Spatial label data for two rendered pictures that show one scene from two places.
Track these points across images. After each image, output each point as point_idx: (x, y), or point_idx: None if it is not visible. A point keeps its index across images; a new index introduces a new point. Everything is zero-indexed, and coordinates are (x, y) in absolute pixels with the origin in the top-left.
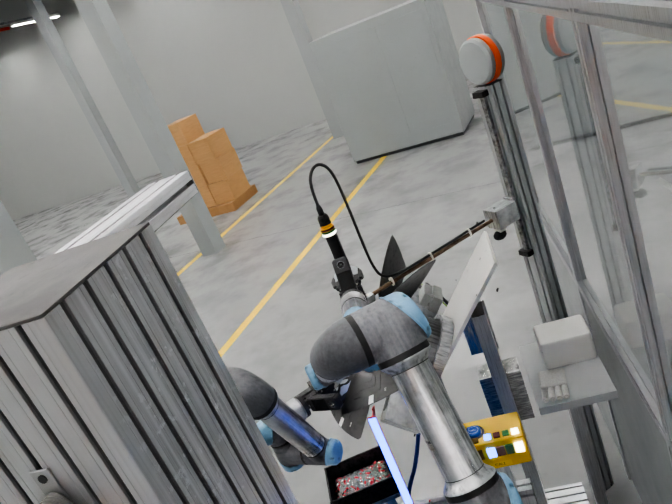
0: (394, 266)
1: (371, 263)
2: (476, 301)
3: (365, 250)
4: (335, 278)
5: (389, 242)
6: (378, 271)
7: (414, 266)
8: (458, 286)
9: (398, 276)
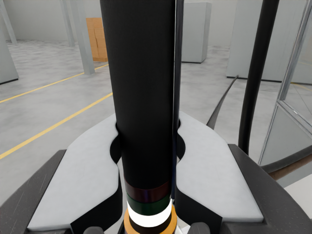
0: (213, 124)
1: (247, 126)
2: None
3: (259, 68)
4: (61, 172)
5: (231, 85)
6: (248, 155)
7: (305, 157)
8: (303, 188)
9: (273, 174)
